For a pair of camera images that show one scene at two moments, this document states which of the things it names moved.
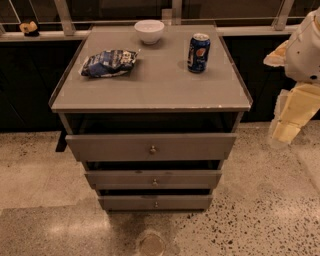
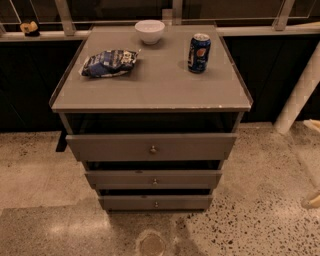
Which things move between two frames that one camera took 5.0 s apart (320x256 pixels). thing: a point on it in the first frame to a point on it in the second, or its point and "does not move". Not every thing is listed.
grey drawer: (153, 179) does not move
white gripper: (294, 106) to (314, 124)
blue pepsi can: (198, 55) does not move
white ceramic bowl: (150, 30) does not move
